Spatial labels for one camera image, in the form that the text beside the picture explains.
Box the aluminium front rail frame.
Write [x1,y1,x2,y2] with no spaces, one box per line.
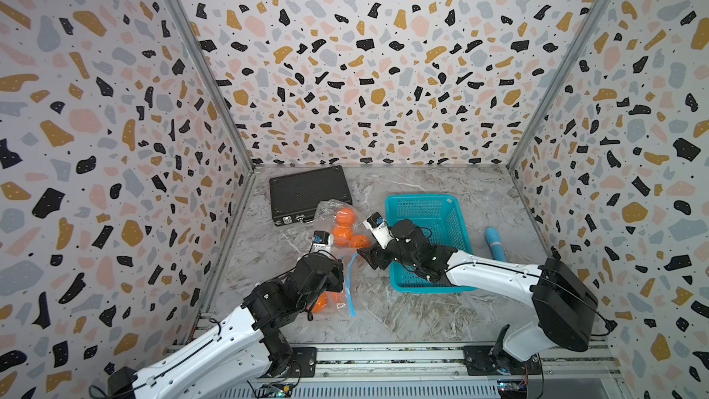
[148,340,627,399]

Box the teal plastic mesh basket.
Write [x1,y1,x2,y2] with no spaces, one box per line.
[385,194,476,295]

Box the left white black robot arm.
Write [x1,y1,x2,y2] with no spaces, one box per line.
[90,251,345,398]

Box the clear zip-top plastic bag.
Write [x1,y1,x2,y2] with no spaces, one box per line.
[314,199,374,318]

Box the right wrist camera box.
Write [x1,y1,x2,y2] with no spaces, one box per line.
[364,212,393,249]

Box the orange fruit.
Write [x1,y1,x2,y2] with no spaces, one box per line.
[312,293,329,314]
[349,235,371,249]
[327,291,349,310]
[332,225,354,248]
[335,207,357,227]

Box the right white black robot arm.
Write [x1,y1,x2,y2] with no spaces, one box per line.
[358,214,600,371]

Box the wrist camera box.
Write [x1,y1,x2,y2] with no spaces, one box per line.
[310,230,333,253]
[364,212,393,249]

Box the black ribbed metal briefcase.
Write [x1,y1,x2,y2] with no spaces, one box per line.
[269,166,353,226]

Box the blue cylindrical tube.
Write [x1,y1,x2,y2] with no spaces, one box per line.
[485,227,507,262]

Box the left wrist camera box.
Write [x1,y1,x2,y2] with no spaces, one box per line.
[310,230,333,253]

